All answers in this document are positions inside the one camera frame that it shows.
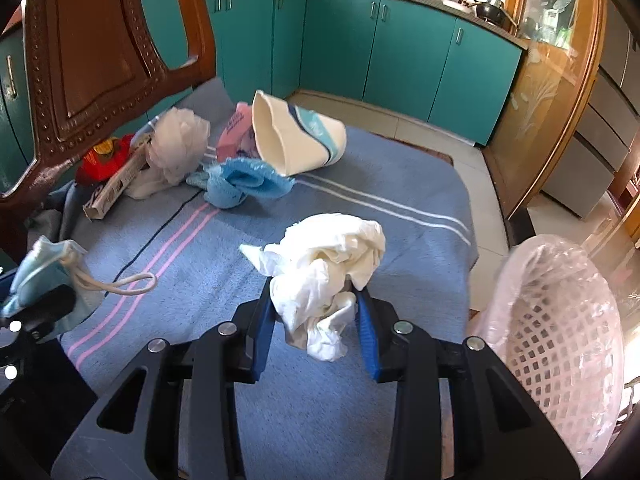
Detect carved wooden chair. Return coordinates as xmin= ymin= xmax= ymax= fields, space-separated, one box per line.
xmin=0 ymin=0 xmax=456 ymax=273

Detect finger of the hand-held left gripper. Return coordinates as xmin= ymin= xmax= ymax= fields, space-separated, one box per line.
xmin=6 ymin=284 xmax=77 ymax=344

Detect grey cloth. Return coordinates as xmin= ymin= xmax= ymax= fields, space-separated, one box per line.
xmin=26 ymin=179 xmax=92 ymax=242

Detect pink tissue packet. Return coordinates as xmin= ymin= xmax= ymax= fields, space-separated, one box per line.
xmin=215 ymin=101 xmax=259 ymax=164

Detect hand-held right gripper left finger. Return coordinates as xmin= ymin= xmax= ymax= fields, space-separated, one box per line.
xmin=52 ymin=289 xmax=281 ymax=480

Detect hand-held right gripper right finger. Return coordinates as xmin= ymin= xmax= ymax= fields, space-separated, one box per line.
xmin=350 ymin=287 xmax=584 ymax=480

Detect glass sliding door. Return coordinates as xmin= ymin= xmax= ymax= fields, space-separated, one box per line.
xmin=481 ymin=0 xmax=609 ymax=222

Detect light blue face mask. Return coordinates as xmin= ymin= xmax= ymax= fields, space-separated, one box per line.
xmin=0 ymin=236 xmax=159 ymax=337

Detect grey refrigerator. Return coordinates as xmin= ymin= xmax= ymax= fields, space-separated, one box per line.
xmin=541 ymin=24 xmax=640 ymax=222

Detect white blue paper cup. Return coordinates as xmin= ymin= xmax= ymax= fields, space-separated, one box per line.
xmin=251 ymin=89 xmax=348 ymax=178

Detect black pot with lid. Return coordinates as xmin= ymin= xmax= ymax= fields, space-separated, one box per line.
xmin=474 ymin=0 xmax=519 ymax=29

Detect teal lower cabinets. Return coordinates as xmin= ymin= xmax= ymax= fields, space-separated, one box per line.
xmin=0 ymin=0 xmax=529 ymax=149

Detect white tissue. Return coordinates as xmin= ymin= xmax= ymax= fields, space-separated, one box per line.
xmin=238 ymin=211 xmax=388 ymax=364

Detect blue fringed cloth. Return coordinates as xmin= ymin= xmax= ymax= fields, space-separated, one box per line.
xmin=185 ymin=155 xmax=296 ymax=210

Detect white mesh bath sponge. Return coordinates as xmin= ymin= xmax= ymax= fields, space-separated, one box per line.
xmin=121 ymin=106 xmax=212 ymax=201

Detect blue striped towel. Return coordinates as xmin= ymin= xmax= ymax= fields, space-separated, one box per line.
xmin=29 ymin=76 xmax=479 ymax=480

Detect red snack packet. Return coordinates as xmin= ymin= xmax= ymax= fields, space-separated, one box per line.
xmin=75 ymin=134 xmax=137 ymax=185

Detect white plastic waste basket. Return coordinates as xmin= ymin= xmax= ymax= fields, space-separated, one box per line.
xmin=471 ymin=233 xmax=627 ymax=479

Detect white toothpaste box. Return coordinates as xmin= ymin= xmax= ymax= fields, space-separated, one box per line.
xmin=81 ymin=134 xmax=154 ymax=223

